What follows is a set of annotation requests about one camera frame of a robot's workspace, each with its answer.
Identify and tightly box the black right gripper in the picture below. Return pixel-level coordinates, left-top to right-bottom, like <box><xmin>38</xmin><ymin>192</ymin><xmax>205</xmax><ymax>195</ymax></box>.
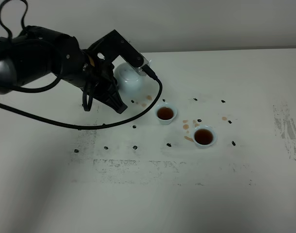
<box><xmin>81</xmin><ymin>50</ymin><xmax>128</xmax><ymax>114</ymax></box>

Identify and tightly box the pale blue porcelain teapot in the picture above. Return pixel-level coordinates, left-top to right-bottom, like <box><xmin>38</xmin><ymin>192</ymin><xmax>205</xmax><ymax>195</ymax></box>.
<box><xmin>114</xmin><ymin>63</ymin><xmax>144</xmax><ymax>96</ymax></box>

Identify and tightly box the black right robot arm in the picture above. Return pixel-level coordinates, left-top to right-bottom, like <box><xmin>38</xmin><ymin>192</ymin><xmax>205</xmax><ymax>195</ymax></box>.
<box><xmin>0</xmin><ymin>26</ymin><xmax>127</xmax><ymax>114</ymax></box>

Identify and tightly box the pale blue far teacup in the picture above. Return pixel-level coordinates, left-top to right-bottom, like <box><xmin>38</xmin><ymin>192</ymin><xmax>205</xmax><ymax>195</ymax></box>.
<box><xmin>155</xmin><ymin>102</ymin><xmax>178</xmax><ymax>125</ymax></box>

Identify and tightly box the pale blue teacup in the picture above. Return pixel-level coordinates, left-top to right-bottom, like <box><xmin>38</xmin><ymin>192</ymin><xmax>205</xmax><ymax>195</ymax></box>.
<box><xmin>155</xmin><ymin>102</ymin><xmax>178</xmax><ymax>125</ymax></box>
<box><xmin>191</xmin><ymin>125</ymin><xmax>217</xmax><ymax>149</ymax></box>

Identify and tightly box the pale blue near teacup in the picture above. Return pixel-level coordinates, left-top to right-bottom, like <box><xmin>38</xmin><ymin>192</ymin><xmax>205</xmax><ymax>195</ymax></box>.
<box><xmin>191</xmin><ymin>125</ymin><xmax>217</xmax><ymax>149</ymax></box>

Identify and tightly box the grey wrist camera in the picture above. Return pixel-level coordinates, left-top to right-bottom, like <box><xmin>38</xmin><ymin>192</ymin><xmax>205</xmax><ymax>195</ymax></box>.
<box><xmin>87</xmin><ymin>30</ymin><xmax>149</xmax><ymax>76</ymax></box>

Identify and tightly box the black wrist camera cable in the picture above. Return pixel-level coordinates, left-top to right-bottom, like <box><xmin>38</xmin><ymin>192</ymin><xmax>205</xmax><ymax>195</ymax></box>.
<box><xmin>0</xmin><ymin>0</ymin><xmax>163</xmax><ymax>130</ymax></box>

